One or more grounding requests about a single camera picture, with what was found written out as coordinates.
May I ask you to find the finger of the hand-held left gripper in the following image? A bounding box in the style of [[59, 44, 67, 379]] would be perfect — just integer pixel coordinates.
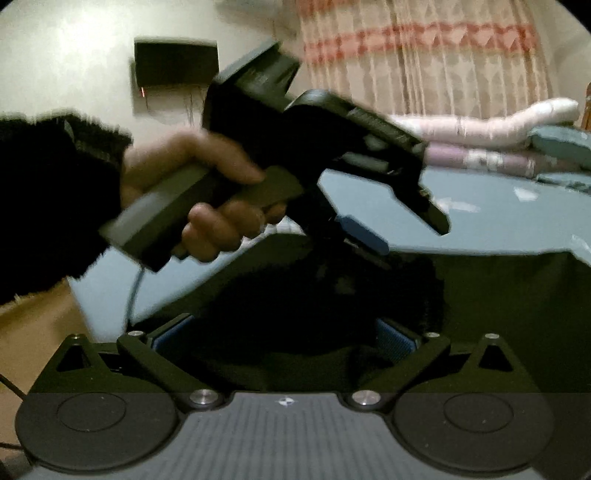
[[318, 213, 394, 274], [394, 178, 452, 237]]

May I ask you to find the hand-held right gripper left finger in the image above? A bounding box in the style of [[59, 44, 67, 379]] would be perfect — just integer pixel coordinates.
[[54, 314, 223, 410]]

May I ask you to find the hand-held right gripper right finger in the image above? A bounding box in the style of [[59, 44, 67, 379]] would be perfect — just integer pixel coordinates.
[[348, 316, 514, 410]]

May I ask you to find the black knit sweater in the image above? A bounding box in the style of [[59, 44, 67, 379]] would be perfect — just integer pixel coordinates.
[[124, 230, 591, 396]]

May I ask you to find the person's left forearm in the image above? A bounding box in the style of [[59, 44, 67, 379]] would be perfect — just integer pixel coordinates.
[[0, 107, 136, 306]]

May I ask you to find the blue floral bed sheet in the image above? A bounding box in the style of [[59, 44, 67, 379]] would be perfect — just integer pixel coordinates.
[[69, 164, 591, 334]]

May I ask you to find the purple floral quilt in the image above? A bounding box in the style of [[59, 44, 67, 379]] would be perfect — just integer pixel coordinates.
[[421, 141, 539, 179]]

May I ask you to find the pink floral quilt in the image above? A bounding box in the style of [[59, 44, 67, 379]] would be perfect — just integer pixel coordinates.
[[387, 97, 581, 151]]

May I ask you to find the patterned pink curtain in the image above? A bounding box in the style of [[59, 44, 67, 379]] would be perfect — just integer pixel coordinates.
[[271, 0, 556, 121]]

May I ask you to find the teal pillow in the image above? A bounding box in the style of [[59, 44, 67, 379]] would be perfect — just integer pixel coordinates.
[[536, 170, 591, 193], [526, 124, 591, 163]]

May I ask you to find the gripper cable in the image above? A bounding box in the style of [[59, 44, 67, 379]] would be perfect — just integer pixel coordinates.
[[124, 267, 147, 334]]

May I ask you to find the wall-mounted television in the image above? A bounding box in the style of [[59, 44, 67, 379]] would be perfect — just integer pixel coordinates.
[[130, 37, 221, 101]]

